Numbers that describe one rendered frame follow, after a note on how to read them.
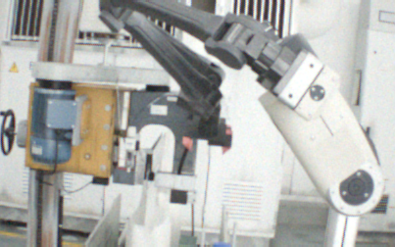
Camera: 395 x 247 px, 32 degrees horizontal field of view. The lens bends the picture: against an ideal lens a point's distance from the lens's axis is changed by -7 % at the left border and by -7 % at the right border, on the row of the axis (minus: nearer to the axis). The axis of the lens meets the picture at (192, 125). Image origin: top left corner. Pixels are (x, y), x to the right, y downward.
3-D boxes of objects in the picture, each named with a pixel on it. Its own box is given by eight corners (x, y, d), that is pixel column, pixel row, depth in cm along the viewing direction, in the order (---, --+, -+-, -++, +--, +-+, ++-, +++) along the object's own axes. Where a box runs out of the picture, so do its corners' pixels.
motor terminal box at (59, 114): (75, 136, 226) (77, 101, 225) (45, 135, 222) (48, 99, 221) (69, 133, 234) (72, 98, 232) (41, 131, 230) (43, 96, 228)
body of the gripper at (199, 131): (191, 123, 212) (193, 107, 206) (226, 127, 212) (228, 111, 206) (189, 141, 208) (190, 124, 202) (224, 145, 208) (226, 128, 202)
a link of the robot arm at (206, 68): (108, -2, 210) (118, -7, 220) (98, 13, 212) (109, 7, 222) (224, 79, 211) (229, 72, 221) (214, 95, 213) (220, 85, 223)
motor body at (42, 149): (66, 167, 231) (72, 91, 228) (24, 162, 231) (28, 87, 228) (74, 160, 246) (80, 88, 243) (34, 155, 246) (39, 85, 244)
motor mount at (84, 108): (79, 147, 230) (83, 97, 228) (60, 145, 230) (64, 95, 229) (93, 137, 258) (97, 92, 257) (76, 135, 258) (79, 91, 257)
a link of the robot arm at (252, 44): (262, 63, 150) (274, 44, 151) (222, 34, 149) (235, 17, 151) (250, 75, 158) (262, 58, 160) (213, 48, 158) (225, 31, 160)
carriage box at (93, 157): (109, 178, 250) (116, 89, 247) (21, 167, 251) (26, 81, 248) (119, 168, 275) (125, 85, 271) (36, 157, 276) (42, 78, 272)
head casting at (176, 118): (194, 176, 250) (203, 90, 247) (123, 169, 250) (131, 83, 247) (197, 163, 280) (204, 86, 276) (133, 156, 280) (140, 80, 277)
